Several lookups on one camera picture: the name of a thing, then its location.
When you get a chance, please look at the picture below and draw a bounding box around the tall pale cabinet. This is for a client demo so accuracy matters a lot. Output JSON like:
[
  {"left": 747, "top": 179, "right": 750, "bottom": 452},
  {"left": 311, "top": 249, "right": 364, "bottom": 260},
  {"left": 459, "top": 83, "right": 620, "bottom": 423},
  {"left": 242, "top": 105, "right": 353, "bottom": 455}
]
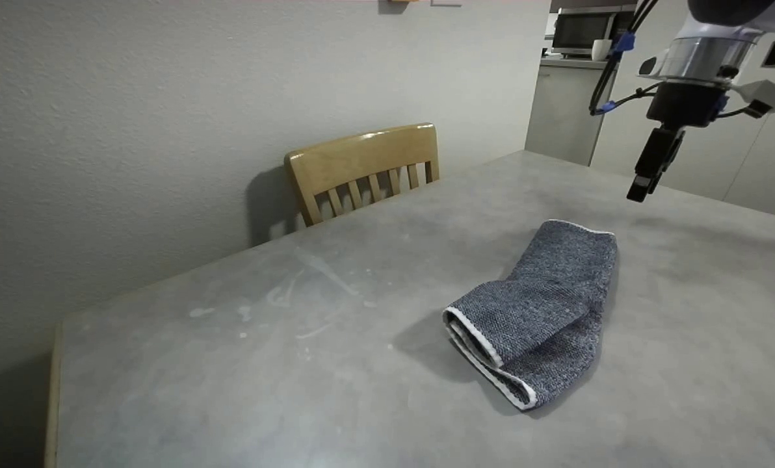
[{"left": 524, "top": 55, "right": 619, "bottom": 167}]

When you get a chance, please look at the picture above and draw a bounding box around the microwave oven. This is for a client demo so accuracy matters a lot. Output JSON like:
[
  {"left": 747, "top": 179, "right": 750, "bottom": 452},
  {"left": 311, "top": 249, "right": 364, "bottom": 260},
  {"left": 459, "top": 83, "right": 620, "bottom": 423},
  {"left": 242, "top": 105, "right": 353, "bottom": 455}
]
[{"left": 549, "top": 5, "right": 639, "bottom": 63}]

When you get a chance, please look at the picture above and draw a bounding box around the white and blue wrist camera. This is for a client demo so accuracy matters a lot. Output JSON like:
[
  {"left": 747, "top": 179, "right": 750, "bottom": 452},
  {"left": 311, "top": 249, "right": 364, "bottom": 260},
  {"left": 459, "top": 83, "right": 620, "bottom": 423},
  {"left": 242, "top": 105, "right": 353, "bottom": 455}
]
[{"left": 734, "top": 78, "right": 775, "bottom": 120}]

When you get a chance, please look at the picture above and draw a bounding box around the grey towel with white trim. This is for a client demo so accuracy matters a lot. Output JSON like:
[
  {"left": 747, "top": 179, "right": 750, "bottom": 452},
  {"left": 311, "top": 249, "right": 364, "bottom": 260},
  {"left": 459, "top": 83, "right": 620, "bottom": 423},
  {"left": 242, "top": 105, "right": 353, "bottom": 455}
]
[{"left": 441, "top": 219, "right": 620, "bottom": 414}]

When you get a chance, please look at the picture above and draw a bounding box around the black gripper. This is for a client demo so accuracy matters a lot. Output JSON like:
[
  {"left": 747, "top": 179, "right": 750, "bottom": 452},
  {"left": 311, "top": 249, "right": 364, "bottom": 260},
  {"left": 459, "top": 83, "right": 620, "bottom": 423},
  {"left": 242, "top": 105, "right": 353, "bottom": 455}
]
[{"left": 623, "top": 78, "right": 730, "bottom": 206}]

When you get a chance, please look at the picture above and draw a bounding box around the wooden chair with short slats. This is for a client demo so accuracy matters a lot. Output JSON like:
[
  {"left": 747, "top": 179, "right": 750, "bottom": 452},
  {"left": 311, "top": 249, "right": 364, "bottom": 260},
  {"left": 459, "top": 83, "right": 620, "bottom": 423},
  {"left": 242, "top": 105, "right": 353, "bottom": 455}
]
[{"left": 282, "top": 122, "right": 441, "bottom": 230}]

